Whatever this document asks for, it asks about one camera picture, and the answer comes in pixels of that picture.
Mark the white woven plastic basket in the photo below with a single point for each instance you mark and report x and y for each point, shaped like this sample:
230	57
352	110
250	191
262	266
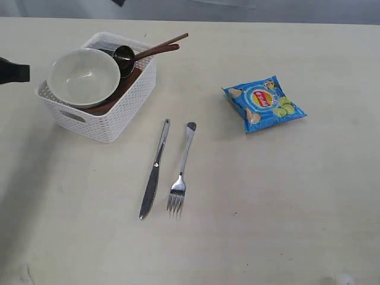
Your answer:
107	127

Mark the dark object beyond table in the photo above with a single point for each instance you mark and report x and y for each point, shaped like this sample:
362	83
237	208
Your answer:
120	3

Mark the brown wooden spoon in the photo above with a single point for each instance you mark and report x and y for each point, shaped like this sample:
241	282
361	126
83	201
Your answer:
156	50

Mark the black metal cup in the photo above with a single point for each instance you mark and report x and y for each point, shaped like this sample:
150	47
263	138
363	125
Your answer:
124	56

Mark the blue potato chips bag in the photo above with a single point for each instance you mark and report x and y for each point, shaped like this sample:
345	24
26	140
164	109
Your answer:
262	104

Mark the silver table knife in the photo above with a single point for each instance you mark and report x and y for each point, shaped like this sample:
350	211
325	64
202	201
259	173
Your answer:
151	188

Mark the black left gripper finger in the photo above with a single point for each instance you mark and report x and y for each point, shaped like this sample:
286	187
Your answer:
13	73

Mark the white ceramic bowl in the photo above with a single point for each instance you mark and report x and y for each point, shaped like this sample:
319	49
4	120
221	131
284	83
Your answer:
84	78

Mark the silver metal fork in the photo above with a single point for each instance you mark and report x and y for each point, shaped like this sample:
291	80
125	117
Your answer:
178	189

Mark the brown wooden plate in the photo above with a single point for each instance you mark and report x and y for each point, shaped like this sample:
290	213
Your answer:
123	87

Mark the brown wooden chopstick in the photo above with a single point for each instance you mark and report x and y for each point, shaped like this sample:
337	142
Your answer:
169	42

